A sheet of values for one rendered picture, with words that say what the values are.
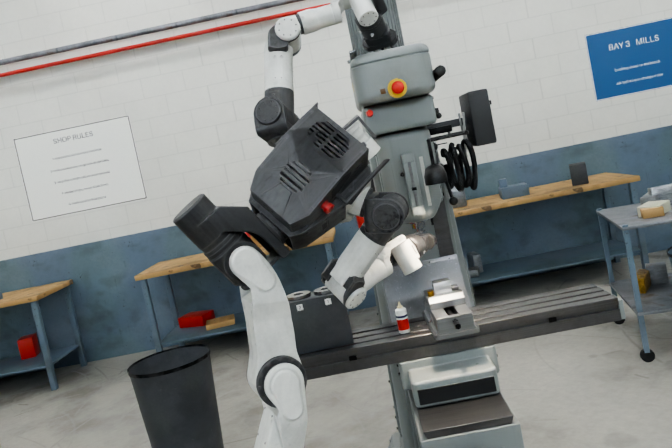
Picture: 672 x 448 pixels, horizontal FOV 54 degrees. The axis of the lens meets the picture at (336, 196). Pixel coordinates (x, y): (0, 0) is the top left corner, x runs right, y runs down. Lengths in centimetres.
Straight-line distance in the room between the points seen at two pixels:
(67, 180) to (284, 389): 551
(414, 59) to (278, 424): 116
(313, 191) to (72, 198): 553
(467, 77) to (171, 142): 300
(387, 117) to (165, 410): 228
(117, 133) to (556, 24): 446
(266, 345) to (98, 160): 530
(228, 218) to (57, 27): 561
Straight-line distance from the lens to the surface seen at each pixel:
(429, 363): 232
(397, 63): 211
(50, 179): 719
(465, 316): 221
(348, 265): 188
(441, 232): 272
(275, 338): 185
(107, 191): 697
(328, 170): 172
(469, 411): 218
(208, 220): 176
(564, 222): 687
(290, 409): 186
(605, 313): 242
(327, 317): 232
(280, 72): 201
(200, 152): 669
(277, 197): 174
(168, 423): 389
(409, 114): 220
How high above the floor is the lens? 160
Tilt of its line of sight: 4 degrees down
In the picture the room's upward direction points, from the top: 12 degrees counter-clockwise
